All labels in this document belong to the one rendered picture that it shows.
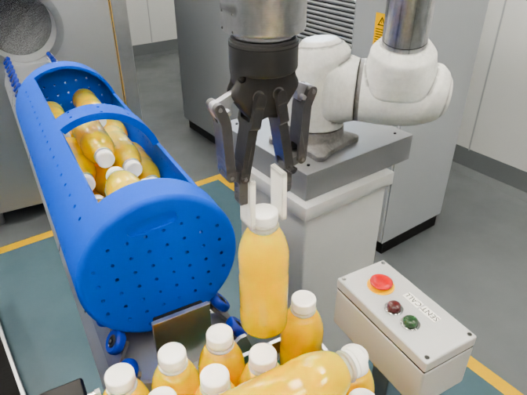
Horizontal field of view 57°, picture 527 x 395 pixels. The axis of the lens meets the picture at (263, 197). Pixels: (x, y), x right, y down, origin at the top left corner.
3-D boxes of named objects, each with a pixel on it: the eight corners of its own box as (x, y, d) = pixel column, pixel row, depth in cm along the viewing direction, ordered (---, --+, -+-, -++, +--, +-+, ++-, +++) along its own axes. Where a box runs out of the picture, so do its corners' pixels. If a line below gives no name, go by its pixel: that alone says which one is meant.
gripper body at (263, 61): (279, 22, 55) (278, 99, 60) (212, 30, 52) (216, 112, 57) (317, 36, 50) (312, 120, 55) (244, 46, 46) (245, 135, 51)
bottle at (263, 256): (261, 348, 69) (260, 244, 59) (230, 320, 73) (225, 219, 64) (296, 324, 73) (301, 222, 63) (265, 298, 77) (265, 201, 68)
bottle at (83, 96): (99, 92, 149) (114, 111, 135) (91, 113, 151) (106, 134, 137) (76, 84, 145) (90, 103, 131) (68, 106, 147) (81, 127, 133)
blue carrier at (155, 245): (123, 135, 161) (101, 51, 145) (244, 295, 96) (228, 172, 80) (34, 161, 150) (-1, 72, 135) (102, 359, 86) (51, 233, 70)
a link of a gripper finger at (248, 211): (256, 181, 58) (250, 183, 57) (256, 229, 61) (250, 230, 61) (245, 171, 60) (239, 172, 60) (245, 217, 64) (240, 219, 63)
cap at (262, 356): (254, 377, 65) (254, 368, 64) (245, 356, 68) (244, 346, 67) (281, 368, 66) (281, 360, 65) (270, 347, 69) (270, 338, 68)
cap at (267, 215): (262, 234, 61) (262, 222, 60) (242, 221, 64) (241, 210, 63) (284, 222, 63) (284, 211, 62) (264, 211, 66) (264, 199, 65)
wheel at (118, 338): (122, 324, 88) (113, 322, 86) (129, 341, 84) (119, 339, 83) (110, 343, 88) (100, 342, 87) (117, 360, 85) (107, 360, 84)
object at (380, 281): (381, 275, 80) (383, 269, 80) (397, 288, 78) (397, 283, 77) (365, 282, 79) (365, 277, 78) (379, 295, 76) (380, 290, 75)
